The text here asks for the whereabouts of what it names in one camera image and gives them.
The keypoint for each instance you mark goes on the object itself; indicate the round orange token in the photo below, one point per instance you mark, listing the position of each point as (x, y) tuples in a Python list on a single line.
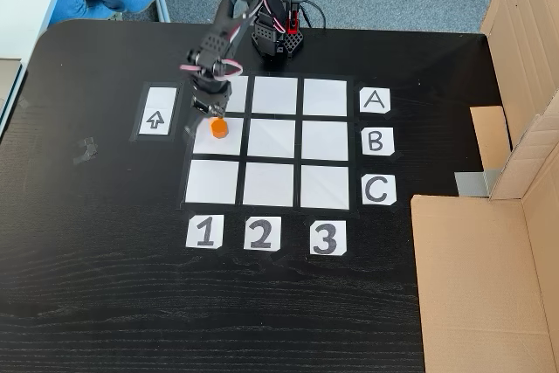
[(218, 128)]

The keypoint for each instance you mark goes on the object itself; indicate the white grid sheet black tape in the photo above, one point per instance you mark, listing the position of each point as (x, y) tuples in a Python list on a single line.
[(271, 150)]

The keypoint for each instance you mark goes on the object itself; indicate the white arrow paper sheet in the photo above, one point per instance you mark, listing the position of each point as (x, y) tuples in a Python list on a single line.
[(155, 122)]

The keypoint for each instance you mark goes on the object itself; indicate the paper sheet number 1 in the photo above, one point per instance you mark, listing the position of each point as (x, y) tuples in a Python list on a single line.
[(204, 231)]

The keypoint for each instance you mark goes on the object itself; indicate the crumpled black tape piece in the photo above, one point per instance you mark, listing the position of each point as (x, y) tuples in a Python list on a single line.
[(86, 151)]

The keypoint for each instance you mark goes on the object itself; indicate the paper sheet number 2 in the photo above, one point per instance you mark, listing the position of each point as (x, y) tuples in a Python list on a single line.
[(262, 233)]

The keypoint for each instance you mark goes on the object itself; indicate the paper sheet letter A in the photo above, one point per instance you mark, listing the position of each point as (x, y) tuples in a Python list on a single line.
[(374, 101)]

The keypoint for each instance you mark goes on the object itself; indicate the paper sheet letter B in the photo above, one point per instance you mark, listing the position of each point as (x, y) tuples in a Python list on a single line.
[(377, 141)]

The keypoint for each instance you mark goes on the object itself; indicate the paper sheet number 3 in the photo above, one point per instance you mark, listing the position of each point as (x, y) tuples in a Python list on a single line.
[(327, 237)]

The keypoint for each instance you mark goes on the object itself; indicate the small black tape piece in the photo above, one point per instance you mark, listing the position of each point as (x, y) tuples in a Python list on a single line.
[(23, 104)]

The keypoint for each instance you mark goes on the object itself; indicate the paper sheet letter C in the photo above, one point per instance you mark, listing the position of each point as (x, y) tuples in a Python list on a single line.
[(378, 189)]

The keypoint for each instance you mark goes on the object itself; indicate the grey tape strip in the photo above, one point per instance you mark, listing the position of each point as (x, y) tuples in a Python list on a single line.
[(474, 183)]

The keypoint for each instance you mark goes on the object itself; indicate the brown cardboard box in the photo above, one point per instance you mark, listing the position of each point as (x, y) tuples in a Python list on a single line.
[(480, 281)]

